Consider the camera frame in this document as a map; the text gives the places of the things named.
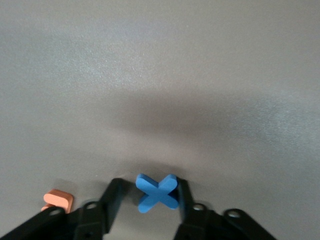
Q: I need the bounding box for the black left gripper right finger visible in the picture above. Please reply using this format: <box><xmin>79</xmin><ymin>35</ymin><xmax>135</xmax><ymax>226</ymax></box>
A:
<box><xmin>172</xmin><ymin>178</ymin><xmax>278</xmax><ymax>240</ymax></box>

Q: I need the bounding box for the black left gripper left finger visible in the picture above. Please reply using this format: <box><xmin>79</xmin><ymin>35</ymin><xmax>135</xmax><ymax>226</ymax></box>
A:
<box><xmin>0</xmin><ymin>177</ymin><xmax>124</xmax><ymax>240</ymax></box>

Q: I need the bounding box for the blue foam letter X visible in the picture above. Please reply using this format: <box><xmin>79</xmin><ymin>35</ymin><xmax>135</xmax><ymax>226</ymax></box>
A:
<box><xmin>135</xmin><ymin>173</ymin><xmax>181</xmax><ymax>214</ymax></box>

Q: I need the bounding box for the orange foam letter E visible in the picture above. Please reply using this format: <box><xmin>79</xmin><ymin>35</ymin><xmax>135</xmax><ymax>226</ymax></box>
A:
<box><xmin>41</xmin><ymin>189</ymin><xmax>75</xmax><ymax>214</ymax></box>

